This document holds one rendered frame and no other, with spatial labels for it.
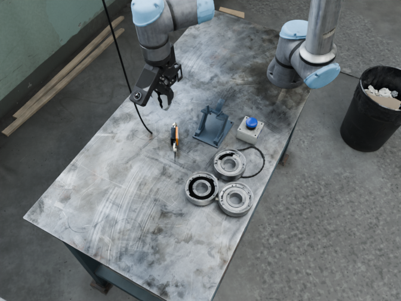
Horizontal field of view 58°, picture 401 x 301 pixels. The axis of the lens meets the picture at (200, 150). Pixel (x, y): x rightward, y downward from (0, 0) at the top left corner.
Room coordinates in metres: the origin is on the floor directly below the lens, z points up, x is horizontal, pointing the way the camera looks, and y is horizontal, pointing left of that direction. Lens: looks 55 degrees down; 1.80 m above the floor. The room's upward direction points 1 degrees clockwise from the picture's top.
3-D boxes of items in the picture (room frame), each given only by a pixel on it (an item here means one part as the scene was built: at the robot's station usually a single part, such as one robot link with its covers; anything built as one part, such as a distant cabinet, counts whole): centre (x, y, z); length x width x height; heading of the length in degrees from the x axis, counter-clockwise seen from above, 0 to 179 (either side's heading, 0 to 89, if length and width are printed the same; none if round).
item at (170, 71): (0.75, 0.11, 1.11); 0.09 x 0.08 x 0.12; 148
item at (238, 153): (0.63, -0.10, 0.82); 0.10 x 0.10 x 0.04
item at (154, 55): (0.74, 0.12, 1.19); 0.08 x 0.08 x 0.05
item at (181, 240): (0.84, -0.01, 0.79); 1.20 x 0.60 x 0.02; 153
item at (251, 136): (0.77, -0.17, 0.82); 0.08 x 0.07 x 0.05; 153
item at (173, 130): (0.71, 0.09, 0.82); 0.17 x 0.02 x 0.04; 3
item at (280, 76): (1.07, -0.33, 0.85); 0.15 x 0.15 x 0.10
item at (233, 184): (0.50, -0.11, 0.82); 0.10 x 0.10 x 0.04
